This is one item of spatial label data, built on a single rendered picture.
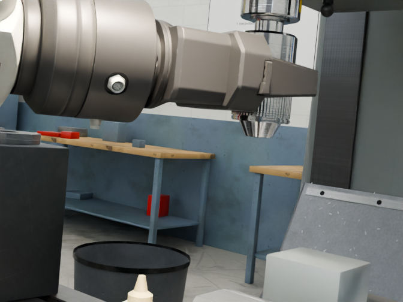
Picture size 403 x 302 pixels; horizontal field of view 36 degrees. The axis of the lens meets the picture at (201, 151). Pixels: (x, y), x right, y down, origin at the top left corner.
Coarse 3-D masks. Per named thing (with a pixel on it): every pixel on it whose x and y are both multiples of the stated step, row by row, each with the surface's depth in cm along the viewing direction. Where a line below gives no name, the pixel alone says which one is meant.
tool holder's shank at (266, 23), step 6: (252, 18) 48; (258, 18) 48; (264, 18) 47; (270, 18) 47; (276, 18) 47; (282, 18) 47; (258, 24) 48; (264, 24) 48; (270, 24) 48; (276, 24) 48; (282, 24) 48; (264, 30) 48; (270, 30) 48; (276, 30) 48; (282, 30) 48
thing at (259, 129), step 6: (240, 120) 49; (246, 120) 48; (246, 126) 48; (252, 126) 48; (258, 126) 48; (264, 126) 48; (270, 126) 48; (276, 126) 48; (246, 132) 49; (252, 132) 48; (258, 132) 48; (264, 132) 48; (270, 132) 48
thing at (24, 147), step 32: (0, 128) 83; (0, 160) 70; (32, 160) 73; (64, 160) 76; (0, 192) 71; (32, 192) 74; (64, 192) 77; (0, 224) 71; (32, 224) 74; (0, 256) 72; (32, 256) 74; (0, 288) 72; (32, 288) 75
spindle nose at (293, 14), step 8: (248, 0) 47; (256, 0) 47; (264, 0) 46; (272, 0) 46; (280, 0) 46; (288, 0) 47; (296, 0) 47; (240, 8) 49; (248, 8) 47; (256, 8) 47; (264, 8) 46; (272, 8) 46; (280, 8) 46; (288, 8) 47; (296, 8) 47; (240, 16) 49; (248, 16) 48; (280, 16) 47; (288, 16) 47; (296, 16) 47
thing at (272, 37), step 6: (252, 30) 47; (258, 30) 47; (264, 36) 47; (270, 36) 46; (276, 36) 47; (282, 36) 47; (288, 36) 47; (294, 36) 48; (270, 42) 46; (276, 42) 47; (282, 42) 47; (288, 42) 47; (294, 42) 48
